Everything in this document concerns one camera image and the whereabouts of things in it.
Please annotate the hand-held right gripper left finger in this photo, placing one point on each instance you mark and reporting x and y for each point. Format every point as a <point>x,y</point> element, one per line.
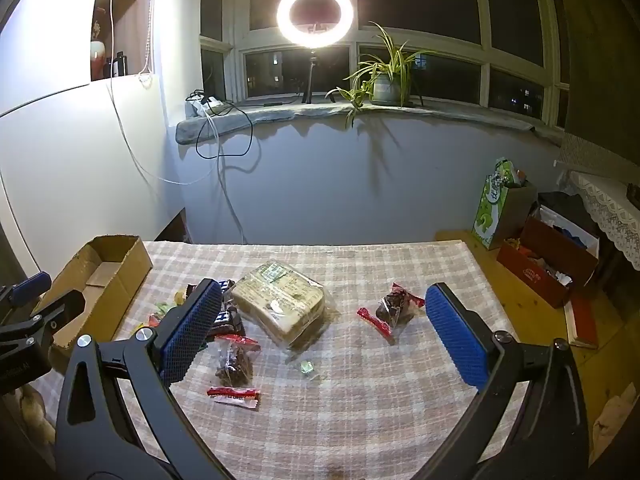
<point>192,330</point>

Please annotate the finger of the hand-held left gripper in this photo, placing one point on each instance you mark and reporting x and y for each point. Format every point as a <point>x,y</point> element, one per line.
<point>31,287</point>
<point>55,312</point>

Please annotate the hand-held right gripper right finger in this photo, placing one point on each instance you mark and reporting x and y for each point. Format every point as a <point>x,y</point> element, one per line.
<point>457,332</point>

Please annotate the dark chocolate bar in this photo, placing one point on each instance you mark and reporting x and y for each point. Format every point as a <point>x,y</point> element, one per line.
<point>227,319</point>

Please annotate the red-ended date packet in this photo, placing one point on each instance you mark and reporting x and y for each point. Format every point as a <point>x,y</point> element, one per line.
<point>232,365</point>
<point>395,305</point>

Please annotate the cardboard box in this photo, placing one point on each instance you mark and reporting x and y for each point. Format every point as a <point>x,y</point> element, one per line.
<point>120,270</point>

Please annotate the clear-wrapped bread package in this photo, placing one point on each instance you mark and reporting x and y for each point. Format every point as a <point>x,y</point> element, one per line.
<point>280,300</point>

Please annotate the red green candy packet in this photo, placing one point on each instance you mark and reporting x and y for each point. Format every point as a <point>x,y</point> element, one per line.
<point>154,319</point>

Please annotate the red storage box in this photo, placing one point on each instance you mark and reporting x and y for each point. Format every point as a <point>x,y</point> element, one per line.
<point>535,275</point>

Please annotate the small green candy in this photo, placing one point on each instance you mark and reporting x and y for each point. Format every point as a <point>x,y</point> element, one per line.
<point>307,367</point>

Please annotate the red flat book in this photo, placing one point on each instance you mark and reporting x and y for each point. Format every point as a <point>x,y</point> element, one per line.
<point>582,320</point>

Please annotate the green gift bag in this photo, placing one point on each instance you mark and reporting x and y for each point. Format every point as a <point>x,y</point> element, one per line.
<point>487,210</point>

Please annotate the plaid tablecloth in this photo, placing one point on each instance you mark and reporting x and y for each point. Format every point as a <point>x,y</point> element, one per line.
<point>350,410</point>

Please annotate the beige cloth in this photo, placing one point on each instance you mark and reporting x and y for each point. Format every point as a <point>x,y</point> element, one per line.
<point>612,415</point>

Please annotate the white lace cloth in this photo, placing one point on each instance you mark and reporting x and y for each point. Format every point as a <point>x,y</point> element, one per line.
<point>610,205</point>

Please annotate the white power strip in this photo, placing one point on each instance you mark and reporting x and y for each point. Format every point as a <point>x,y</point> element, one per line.
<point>200,105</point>

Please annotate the red white vase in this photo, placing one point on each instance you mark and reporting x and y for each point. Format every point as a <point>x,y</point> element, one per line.
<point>97,60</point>

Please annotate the grey windowsill cushion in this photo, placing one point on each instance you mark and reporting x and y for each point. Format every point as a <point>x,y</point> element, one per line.
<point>350,110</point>

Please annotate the potted spider plant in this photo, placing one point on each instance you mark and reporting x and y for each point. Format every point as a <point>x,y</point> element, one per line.
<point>387,87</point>

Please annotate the black tripod stand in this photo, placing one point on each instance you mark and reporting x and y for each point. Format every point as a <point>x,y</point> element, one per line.
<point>310,80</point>

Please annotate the wooden shelf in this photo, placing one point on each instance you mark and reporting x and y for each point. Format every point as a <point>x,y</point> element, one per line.
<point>130,20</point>

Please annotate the white window frame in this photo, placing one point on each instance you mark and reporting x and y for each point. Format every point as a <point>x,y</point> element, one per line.
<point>482,35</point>

